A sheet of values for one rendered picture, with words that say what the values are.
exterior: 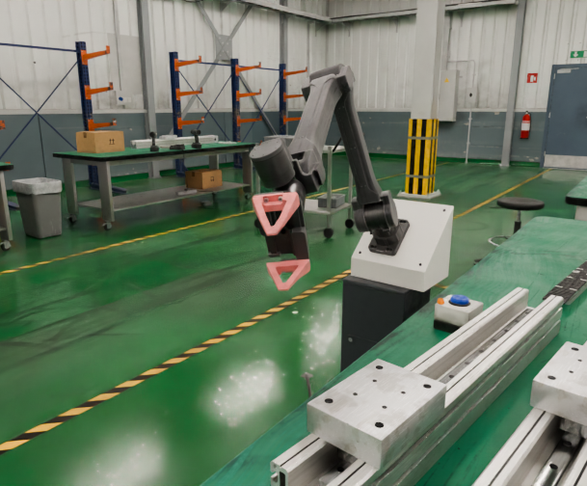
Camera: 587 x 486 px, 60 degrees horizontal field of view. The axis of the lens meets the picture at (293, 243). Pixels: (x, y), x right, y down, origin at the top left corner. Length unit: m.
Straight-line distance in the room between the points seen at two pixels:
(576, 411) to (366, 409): 0.28
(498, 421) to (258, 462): 0.39
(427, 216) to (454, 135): 11.29
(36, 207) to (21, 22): 3.80
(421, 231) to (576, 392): 0.82
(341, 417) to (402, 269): 0.84
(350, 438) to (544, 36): 12.01
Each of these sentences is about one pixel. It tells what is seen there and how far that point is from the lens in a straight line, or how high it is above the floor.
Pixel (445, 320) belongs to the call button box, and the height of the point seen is 0.81.
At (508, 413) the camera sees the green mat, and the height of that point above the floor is 0.78.
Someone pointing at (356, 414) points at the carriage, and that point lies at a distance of 0.65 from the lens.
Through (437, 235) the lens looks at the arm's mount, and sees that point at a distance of 1.47.
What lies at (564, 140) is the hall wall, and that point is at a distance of 12.23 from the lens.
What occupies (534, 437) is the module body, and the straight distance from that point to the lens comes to 0.74.
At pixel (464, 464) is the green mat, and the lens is 0.81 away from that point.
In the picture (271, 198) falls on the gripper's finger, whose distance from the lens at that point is 0.74.
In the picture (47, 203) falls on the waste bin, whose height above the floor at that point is 0.34.
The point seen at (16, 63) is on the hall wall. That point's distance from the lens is 8.60.
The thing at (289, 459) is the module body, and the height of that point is 0.86.
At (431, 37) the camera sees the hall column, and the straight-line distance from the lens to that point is 7.57.
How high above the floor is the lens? 1.26
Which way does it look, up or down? 15 degrees down
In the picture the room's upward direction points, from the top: straight up
